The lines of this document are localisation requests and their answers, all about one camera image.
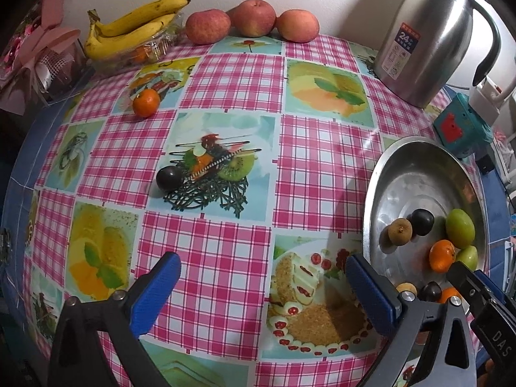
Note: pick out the green jujube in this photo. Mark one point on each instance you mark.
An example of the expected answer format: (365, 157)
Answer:
(468, 256)

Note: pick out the brown kiwi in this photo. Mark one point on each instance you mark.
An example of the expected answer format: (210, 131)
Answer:
(399, 230)

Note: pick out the small orange tangerine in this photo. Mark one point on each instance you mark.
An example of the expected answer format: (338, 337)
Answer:
(142, 54)
(146, 103)

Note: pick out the black power adapter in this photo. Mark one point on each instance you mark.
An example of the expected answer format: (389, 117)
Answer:
(484, 164)

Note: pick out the green mango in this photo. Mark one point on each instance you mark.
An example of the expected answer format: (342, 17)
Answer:
(460, 227)

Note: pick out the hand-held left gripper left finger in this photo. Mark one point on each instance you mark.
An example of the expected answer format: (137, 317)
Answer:
(159, 290)

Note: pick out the stainless steel thermos jug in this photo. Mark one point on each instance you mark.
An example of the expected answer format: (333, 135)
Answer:
(427, 36)

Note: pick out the stainless steel basin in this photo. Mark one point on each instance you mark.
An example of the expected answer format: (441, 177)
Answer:
(411, 177)

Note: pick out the red apple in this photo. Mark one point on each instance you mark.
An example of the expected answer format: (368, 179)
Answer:
(253, 18)
(207, 27)
(297, 26)

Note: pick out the pink checkered printed tablecloth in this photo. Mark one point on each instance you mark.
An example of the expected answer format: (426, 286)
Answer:
(225, 80)

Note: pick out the teal box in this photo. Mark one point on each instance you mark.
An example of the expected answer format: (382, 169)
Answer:
(463, 129)

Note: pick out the white charger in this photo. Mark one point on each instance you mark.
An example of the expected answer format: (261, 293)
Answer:
(490, 94)

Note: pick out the clear plastic container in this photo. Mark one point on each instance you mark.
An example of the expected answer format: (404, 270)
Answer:
(113, 64)

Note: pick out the pink flower bouquet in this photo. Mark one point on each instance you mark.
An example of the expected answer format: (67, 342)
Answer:
(32, 64)

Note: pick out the orange tangerine with stem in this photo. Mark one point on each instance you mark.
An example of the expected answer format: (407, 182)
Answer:
(441, 254)

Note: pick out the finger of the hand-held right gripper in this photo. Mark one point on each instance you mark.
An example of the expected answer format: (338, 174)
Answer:
(469, 288)

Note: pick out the dark purple plum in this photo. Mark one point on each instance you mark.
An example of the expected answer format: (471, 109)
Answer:
(431, 290)
(422, 221)
(169, 178)

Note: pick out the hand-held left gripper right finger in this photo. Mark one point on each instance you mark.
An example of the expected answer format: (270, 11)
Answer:
(369, 292)

